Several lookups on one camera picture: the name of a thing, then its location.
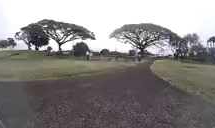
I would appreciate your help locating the group of trees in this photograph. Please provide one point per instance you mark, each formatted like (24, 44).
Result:
(191, 43)

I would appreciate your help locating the group of people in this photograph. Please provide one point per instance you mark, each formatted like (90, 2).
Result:
(87, 55)

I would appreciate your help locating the low dark trees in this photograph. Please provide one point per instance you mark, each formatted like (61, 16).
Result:
(3, 43)

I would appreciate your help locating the dark asphalt path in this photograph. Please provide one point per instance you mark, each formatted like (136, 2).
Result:
(121, 100)

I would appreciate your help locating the wide spreading tree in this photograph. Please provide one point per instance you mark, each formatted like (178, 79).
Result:
(61, 28)

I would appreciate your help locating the grass lawn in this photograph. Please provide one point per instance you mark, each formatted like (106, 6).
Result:
(191, 75)
(61, 68)

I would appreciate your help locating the large spreading tree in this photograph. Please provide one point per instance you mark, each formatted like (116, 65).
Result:
(141, 33)

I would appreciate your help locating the dark round bush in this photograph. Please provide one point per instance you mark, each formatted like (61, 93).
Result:
(80, 48)

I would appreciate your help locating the dark round tree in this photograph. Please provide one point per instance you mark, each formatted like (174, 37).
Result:
(36, 36)

